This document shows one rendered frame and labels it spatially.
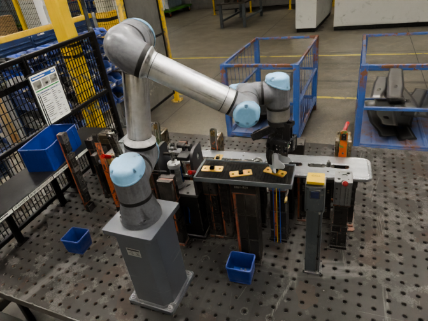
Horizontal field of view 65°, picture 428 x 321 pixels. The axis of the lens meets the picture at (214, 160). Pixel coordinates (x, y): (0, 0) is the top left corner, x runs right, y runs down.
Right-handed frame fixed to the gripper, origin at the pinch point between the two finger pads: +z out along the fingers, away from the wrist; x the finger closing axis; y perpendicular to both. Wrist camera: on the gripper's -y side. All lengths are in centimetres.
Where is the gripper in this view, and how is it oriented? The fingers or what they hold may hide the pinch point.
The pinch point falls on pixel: (274, 168)
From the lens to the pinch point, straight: 126.6
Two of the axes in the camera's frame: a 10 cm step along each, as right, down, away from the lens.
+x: 6.1, -4.7, 6.4
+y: 7.8, 2.4, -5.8
